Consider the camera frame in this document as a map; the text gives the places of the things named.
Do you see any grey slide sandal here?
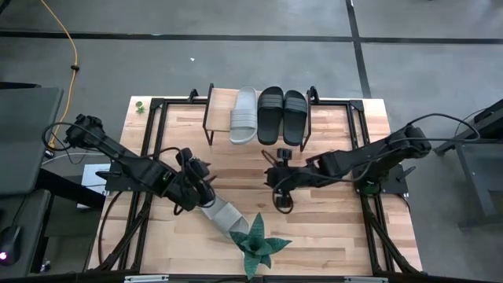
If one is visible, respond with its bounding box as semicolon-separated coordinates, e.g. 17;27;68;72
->
229;86;259;145
199;195;251;240

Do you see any black aluminium table frame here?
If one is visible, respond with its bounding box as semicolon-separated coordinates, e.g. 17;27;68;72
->
88;84;424;276

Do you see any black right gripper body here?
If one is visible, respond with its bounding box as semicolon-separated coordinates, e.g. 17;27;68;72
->
265;147;302;215

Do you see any wooden shelf with black frame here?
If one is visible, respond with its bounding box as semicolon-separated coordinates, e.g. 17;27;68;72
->
201;82;314;153

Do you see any white plant pot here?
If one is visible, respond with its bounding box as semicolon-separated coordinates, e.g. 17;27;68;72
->
241;246;272;272

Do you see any silver metal bracket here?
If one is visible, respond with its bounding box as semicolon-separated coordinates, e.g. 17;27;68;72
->
123;274;170;283
343;276;390;283

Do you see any black desk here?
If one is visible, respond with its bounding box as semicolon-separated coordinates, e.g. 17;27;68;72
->
0;168;107;278

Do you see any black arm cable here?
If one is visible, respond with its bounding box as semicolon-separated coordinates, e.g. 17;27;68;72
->
388;112;483;143
41;121;79;153

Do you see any white cable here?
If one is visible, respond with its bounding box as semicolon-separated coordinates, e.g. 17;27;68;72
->
41;152;92;166

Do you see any black computer mouse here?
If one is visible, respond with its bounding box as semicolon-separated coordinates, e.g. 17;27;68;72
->
0;223;23;266

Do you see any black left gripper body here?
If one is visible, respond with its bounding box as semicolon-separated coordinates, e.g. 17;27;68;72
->
174;148;215;211

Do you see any black floor tape strip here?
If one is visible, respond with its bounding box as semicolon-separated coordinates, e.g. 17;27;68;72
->
344;0;373;99
0;29;503;45

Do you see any yellow cable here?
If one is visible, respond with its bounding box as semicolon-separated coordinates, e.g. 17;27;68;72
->
38;0;79;153

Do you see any dark grey metal stand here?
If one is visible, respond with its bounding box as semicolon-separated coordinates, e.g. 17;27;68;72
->
434;97;503;231

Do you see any green artificial plant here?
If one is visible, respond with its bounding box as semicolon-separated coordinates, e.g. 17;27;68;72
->
229;211;293;281

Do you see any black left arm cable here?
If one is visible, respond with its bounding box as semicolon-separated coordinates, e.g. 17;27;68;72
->
41;121;79;153

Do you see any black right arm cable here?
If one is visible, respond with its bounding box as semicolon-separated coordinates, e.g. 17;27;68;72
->
388;112;483;143

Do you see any dark grey desk panel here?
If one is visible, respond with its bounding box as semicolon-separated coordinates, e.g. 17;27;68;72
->
0;81;64;197

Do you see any black slide sandal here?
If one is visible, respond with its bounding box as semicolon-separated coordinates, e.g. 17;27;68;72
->
282;90;309;147
257;86;285;146

